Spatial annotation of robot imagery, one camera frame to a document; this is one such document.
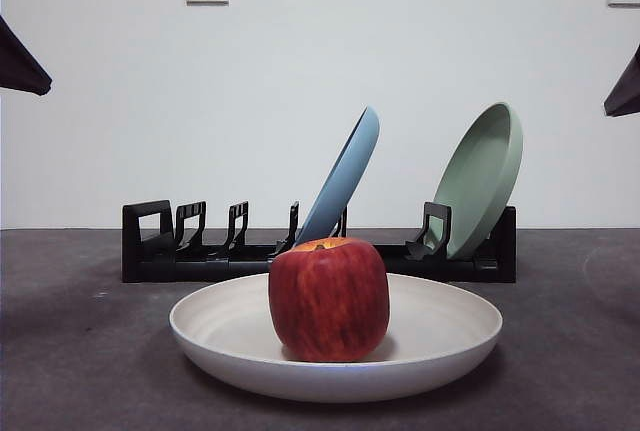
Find cream yellow plate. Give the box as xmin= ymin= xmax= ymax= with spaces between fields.
xmin=168 ymin=272 xmax=504 ymax=405

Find red apple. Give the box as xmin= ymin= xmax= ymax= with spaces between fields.
xmin=268 ymin=237 xmax=391 ymax=364

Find green plate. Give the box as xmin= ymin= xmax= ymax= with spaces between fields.
xmin=431 ymin=102 xmax=525 ymax=261

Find black plate rack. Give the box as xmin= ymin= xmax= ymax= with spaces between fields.
xmin=122 ymin=199 xmax=518 ymax=284

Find blue plate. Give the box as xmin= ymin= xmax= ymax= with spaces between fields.
xmin=294 ymin=104 xmax=381 ymax=248

